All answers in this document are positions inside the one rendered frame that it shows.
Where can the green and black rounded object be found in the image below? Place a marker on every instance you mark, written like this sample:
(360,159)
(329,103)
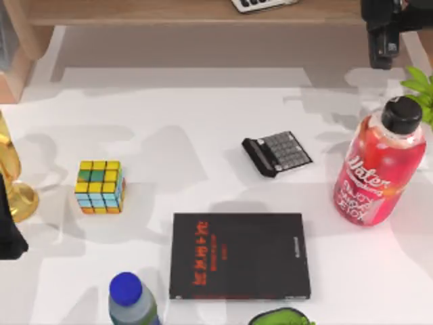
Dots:
(280,317)

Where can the black angular device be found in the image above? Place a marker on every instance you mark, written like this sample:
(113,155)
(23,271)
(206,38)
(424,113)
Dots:
(382,47)

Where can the red bottle with black cap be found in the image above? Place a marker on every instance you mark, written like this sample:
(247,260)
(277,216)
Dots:
(375,176)

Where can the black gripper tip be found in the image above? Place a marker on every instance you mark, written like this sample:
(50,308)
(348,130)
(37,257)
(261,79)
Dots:
(8,233)

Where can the gold trophy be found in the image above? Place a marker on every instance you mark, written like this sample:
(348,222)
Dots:
(18,199)

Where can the black book with red print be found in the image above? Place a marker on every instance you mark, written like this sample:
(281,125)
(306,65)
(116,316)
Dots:
(238,257)

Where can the white calculator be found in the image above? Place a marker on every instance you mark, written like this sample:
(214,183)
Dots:
(260,4)

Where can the wooden shelf unit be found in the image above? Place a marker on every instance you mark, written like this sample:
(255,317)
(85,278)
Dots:
(142,21)

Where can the black calculator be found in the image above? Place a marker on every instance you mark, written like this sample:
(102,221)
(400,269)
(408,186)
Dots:
(284,152)

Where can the multicoloured puzzle cube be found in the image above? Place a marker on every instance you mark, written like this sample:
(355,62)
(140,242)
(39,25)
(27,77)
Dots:
(99,188)

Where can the green leafy plant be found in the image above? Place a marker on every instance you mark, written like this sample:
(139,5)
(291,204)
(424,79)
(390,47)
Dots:
(419,84)

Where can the grey bottle with blue cap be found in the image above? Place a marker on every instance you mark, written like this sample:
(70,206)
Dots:
(130,303)

